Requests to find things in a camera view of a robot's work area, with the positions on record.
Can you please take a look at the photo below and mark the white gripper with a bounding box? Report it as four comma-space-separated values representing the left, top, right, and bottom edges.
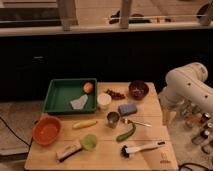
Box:
161, 106, 177, 126

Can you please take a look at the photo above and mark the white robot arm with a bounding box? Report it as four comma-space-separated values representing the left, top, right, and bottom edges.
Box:
158, 62, 213, 125

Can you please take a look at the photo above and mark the small metal cup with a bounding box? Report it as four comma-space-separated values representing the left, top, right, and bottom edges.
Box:
107, 112, 120, 128

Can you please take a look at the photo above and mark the white plastic cup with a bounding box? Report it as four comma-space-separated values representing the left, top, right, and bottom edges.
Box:
97, 93, 112, 110

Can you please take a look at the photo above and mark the green plastic cup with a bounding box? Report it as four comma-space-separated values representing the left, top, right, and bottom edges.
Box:
81, 134, 97, 151

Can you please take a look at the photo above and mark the spice bottles rack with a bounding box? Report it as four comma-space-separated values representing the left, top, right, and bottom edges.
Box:
183, 103, 212, 151

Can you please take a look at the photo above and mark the dark maroon bowl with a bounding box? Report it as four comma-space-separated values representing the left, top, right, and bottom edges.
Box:
129, 80, 149, 100

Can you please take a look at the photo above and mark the metal spoon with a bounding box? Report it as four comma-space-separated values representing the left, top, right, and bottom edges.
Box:
121, 118, 152, 127

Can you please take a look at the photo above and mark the green cucumber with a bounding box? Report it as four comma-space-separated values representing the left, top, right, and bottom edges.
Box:
116, 123, 136, 143

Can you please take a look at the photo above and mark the white dish brush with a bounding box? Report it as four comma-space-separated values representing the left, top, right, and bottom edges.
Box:
121, 141, 165, 158

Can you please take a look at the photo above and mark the orange ball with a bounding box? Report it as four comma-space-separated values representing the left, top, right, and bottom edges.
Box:
83, 82, 93, 93

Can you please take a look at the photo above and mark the yellow banana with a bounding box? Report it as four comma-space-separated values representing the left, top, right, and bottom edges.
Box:
72, 120, 97, 129

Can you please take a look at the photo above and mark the green plastic tray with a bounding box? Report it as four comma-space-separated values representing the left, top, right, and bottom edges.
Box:
43, 78, 97, 115

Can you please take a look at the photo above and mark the orange bowl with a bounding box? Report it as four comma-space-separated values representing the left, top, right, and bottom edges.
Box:
32, 116, 61, 146

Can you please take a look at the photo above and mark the wooden handled brush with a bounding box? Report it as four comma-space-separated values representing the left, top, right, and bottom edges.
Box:
56, 140, 82, 162

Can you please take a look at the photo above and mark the black cable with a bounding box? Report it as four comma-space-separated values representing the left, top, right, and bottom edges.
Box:
0, 116, 39, 148

